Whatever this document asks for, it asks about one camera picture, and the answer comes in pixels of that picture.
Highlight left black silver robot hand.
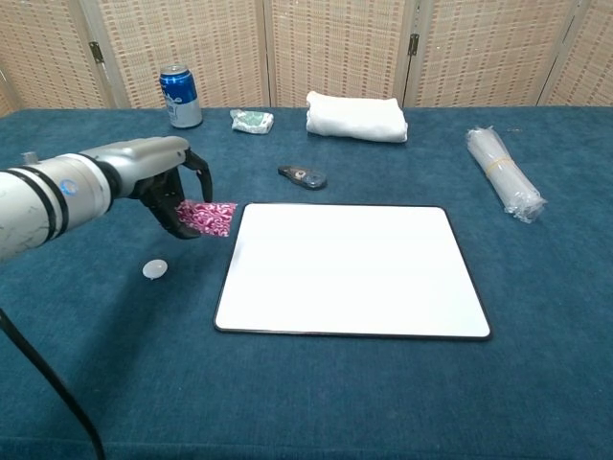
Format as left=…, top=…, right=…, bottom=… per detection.
left=79, top=136, right=215, bottom=240

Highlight pink patterned rectangular packet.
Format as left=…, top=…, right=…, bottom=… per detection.
left=174, top=199, right=238, bottom=239

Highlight white round cap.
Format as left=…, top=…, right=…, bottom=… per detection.
left=142, top=258, right=170, bottom=280

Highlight white rectangular board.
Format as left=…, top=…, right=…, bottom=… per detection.
left=213, top=202, right=493, bottom=342

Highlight blue soda can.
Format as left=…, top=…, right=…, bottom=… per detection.
left=159, top=64, right=204, bottom=129

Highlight green white tissue packet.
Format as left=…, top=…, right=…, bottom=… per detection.
left=229, top=108, right=277, bottom=135

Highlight folded white towel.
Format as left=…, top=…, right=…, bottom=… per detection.
left=305, top=90, right=409, bottom=144

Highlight bamboo folding screen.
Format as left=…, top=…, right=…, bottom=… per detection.
left=0, top=0, right=613, bottom=119

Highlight dark blue tablecloth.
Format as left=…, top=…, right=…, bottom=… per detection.
left=0, top=105, right=613, bottom=460

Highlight rolled clear plastic bags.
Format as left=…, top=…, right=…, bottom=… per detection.
left=465, top=126, right=548, bottom=224

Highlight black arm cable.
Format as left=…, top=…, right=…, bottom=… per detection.
left=0, top=306, right=106, bottom=460

